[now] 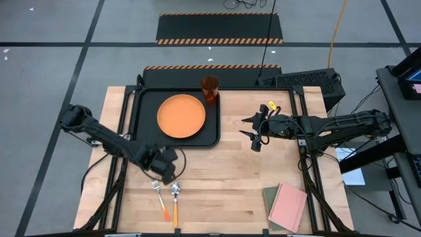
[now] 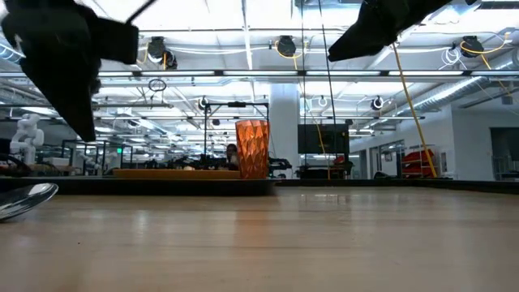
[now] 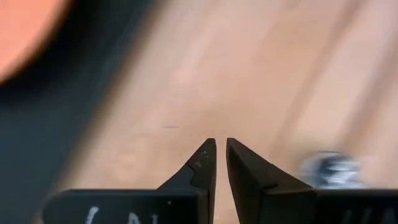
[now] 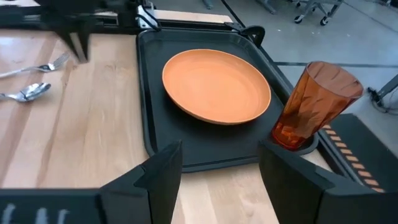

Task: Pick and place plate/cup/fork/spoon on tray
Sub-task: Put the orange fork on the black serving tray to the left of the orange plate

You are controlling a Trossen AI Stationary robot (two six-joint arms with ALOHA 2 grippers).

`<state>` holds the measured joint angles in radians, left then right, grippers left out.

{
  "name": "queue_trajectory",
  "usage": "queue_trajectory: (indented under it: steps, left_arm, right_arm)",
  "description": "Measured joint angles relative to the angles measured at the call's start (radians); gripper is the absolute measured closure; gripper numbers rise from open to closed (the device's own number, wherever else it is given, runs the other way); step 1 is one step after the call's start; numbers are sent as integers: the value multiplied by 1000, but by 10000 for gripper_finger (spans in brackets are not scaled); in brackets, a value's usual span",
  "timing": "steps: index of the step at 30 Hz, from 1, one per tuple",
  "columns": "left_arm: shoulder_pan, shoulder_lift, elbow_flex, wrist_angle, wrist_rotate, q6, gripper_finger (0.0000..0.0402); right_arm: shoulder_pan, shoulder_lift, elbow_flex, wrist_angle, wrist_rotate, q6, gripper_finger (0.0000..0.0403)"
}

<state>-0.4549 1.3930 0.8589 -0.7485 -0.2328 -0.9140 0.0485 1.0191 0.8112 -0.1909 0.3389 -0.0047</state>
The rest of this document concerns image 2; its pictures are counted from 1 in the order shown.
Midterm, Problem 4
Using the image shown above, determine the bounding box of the left arm's black gripper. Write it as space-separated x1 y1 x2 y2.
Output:
0 0 102 143

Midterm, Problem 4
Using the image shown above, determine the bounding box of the right arm's black gripper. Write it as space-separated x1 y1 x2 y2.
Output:
327 0 453 62

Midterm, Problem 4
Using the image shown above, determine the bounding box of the silver metal spoon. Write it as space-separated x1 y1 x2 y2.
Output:
0 182 60 222

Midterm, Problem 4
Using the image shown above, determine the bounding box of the orange faceted plastic cup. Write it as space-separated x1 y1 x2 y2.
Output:
234 118 271 180

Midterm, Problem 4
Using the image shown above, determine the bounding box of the white humanoid robot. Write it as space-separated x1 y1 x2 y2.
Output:
9 113 45 165

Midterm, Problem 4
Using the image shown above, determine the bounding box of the black television screen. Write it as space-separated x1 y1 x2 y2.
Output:
297 123 350 155

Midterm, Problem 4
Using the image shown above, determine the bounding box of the long white light bar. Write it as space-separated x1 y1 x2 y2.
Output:
0 69 519 78

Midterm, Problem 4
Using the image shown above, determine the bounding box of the white square column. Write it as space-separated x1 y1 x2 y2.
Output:
268 83 301 179

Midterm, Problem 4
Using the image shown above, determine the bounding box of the red storage bin shelf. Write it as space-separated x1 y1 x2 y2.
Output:
401 148 438 178

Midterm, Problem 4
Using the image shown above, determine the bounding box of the person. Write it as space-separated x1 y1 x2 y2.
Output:
225 143 241 171

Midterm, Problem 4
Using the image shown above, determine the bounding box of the thin black hanging cable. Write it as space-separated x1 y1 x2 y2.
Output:
317 0 338 160
300 0 308 179

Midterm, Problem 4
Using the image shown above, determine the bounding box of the left arm's wrist camera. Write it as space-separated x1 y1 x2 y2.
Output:
98 18 139 65

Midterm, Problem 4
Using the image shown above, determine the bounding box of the silver ventilation duct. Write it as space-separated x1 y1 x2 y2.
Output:
399 75 519 115

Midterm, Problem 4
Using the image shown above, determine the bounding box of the thick yellow cable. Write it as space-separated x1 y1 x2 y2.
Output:
390 42 439 178

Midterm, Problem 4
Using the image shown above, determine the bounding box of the black tube frame stand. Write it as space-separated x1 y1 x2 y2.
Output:
203 101 270 163

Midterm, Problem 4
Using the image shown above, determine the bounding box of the black table edge frame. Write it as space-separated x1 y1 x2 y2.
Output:
275 178 519 195

